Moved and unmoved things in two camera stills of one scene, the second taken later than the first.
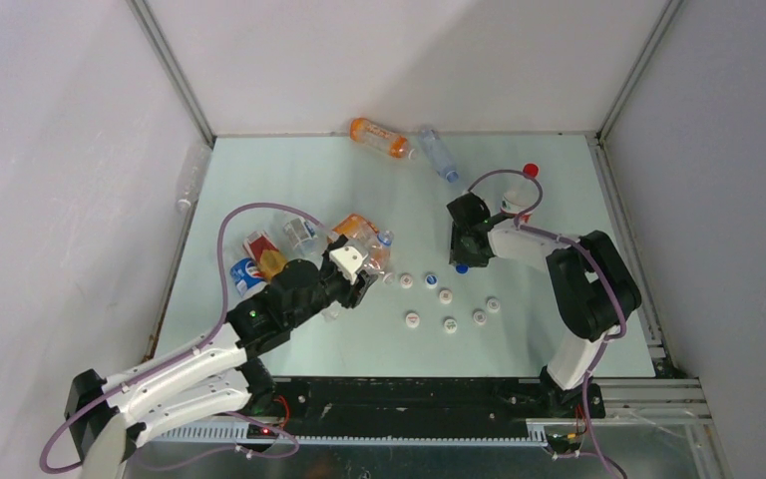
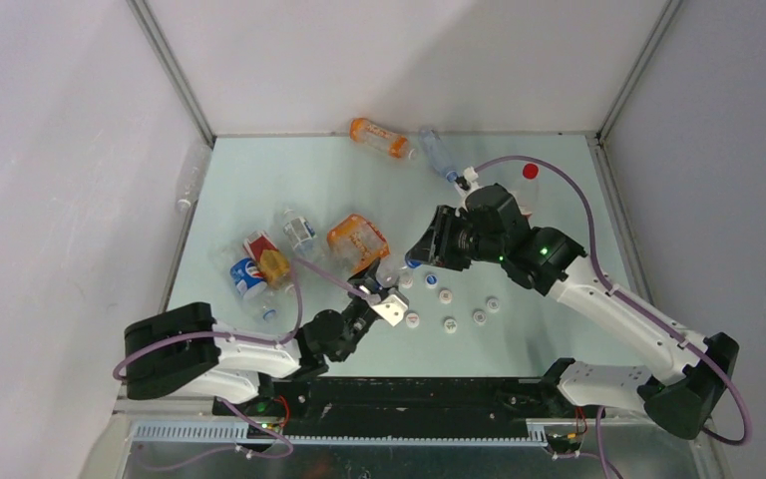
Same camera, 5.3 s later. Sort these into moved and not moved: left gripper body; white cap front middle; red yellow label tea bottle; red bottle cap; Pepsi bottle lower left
Moved: left gripper body
Not moved: white cap front middle; red yellow label tea bottle; red bottle cap; Pepsi bottle lower left
